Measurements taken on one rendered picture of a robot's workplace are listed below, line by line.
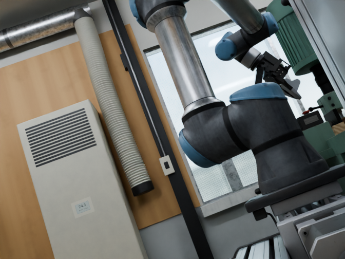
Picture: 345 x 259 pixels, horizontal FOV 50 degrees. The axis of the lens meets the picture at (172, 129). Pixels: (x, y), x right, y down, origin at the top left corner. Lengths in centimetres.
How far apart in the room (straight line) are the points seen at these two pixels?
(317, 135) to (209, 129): 60
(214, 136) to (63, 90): 225
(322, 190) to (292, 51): 90
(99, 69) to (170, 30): 187
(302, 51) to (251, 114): 78
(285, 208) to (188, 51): 44
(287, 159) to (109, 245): 182
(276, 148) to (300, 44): 83
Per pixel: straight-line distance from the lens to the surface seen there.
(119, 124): 264
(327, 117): 150
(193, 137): 87
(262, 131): 80
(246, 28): 124
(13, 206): 295
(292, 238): 63
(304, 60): 155
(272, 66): 143
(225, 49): 130
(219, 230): 274
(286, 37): 160
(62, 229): 252
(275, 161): 79
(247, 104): 82
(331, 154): 136
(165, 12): 99
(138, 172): 257
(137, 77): 285
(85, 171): 251
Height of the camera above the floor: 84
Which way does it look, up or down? 13 degrees up
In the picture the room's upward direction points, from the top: 21 degrees counter-clockwise
